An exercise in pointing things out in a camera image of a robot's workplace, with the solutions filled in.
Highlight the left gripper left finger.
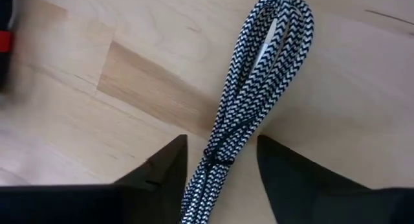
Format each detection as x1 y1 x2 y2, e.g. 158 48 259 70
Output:
113 134 189 224

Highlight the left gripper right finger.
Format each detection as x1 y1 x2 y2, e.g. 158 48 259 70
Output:
257 135 371 224

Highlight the black white zigzag braided cable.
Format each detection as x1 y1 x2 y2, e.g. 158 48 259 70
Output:
179 0 315 224

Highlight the black cable with red strap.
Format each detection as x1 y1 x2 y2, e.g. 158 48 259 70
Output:
0 0 16 93

